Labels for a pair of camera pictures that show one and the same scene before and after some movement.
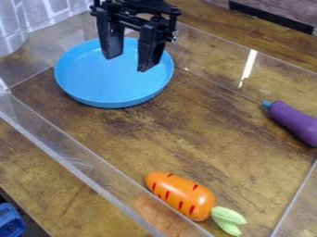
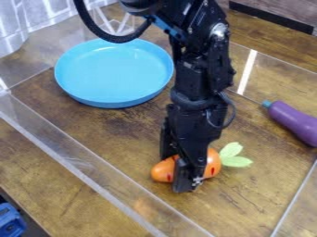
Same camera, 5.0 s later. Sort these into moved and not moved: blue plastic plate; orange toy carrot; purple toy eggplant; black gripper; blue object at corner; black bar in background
Moved: orange toy carrot; black gripper
Not moved: purple toy eggplant; black bar in background; blue plastic plate; blue object at corner
